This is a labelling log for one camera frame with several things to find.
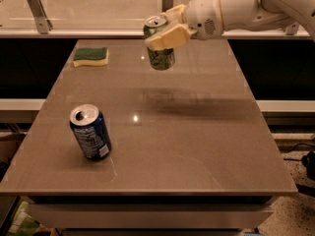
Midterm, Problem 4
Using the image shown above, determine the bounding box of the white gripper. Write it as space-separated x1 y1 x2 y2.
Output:
145 0 223 51

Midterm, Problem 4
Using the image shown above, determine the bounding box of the green soda can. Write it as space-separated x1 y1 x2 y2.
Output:
143 16 175 71

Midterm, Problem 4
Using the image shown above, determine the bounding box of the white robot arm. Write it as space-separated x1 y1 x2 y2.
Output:
146 0 315 50

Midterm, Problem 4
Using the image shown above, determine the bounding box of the green and yellow sponge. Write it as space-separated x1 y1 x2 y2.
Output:
73 47 108 67

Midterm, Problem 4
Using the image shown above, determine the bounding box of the blue soda can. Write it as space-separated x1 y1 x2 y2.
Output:
70 104 111 159

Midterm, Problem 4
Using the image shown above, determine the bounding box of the glass barrier panel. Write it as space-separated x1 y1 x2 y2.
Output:
0 0 315 31

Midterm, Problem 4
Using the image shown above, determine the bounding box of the white table drawer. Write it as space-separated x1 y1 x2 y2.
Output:
27 204 273 229

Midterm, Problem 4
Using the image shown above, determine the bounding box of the green package under table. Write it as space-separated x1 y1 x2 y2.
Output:
6 202 39 236

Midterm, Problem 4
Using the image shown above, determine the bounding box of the right metal bracket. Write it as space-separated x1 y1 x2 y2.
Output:
284 22 299 35

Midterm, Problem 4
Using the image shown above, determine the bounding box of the left metal bracket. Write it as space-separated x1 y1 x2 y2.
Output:
27 0 53 34

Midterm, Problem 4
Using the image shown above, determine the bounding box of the black cable on floor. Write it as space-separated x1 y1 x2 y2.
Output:
283 143 315 182

